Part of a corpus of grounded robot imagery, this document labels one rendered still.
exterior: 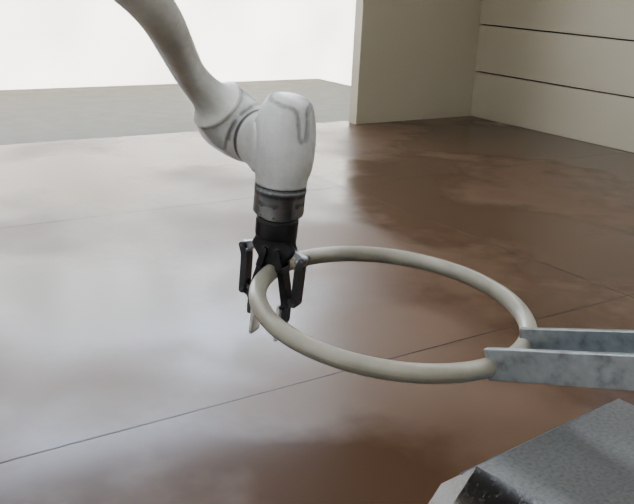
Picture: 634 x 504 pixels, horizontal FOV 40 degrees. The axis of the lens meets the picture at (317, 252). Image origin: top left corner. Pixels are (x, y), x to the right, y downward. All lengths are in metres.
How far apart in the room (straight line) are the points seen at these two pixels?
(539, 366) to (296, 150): 0.52
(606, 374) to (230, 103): 0.76
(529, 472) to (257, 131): 0.69
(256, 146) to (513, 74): 8.10
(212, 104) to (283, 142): 0.16
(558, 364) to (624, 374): 0.09
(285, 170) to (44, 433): 1.79
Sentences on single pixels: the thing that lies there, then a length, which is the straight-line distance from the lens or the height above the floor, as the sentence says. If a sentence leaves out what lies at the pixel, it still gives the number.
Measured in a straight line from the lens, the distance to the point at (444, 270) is 1.66.
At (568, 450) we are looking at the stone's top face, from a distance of 1.31.
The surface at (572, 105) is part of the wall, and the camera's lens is 8.98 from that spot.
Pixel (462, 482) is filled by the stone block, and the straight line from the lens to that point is 1.25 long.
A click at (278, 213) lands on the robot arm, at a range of 1.47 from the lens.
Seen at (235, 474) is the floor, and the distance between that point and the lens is 2.75.
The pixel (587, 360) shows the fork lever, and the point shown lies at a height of 0.99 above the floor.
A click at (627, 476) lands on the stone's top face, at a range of 1.28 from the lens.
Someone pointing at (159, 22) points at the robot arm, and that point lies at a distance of 1.29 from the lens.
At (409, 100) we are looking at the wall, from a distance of 9.31.
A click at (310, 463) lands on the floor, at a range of 2.81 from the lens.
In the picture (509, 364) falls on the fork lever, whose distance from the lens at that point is 1.31.
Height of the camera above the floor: 1.48
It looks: 18 degrees down
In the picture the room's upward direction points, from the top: 3 degrees clockwise
